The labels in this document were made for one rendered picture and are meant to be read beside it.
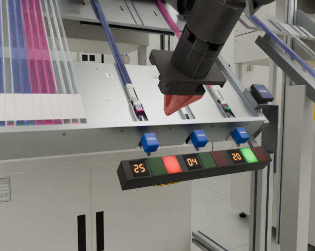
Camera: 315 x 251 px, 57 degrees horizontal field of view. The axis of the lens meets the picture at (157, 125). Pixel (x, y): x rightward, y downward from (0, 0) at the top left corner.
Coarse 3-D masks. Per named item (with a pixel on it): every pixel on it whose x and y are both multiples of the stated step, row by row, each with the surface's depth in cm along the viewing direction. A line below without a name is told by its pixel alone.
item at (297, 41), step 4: (268, 16) 99; (272, 16) 98; (272, 20) 98; (276, 20) 96; (276, 24) 96; (280, 24) 95; (280, 28) 95; (284, 28) 94; (284, 32) 94; (288, 32) 93; (292, 36) 92; (296, 36) 92; (296, 40) 90; (300, 40) 90; (300, 44) 89; (304, 44) 89; (304, 48) 88; (308, 48) 87; (308, 52) 87; (312, 52) 86; (312, 56) 86
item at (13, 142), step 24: (168, 120) 56; (192, 120) 58; (216, 120) 61; (240, 120) 63; (264, 120) 67; (0, 144) 44; (24, 144) 46; (48, 144) 48; (72, 144) 50; (96, 144) 52; (120, 144) 55; (168, 144) 61
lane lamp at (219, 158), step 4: (212, 152) 58; (216, 152) 59; (220, 152) 59; (212, 156) 58; (216, 156) 58; (220, 156) 58; (216, 160) 57; (220, 160) 58; (224, 160) 58; (216, 164) 57; (220, 164) 57; (224, 164) 57; (228, 164) 58
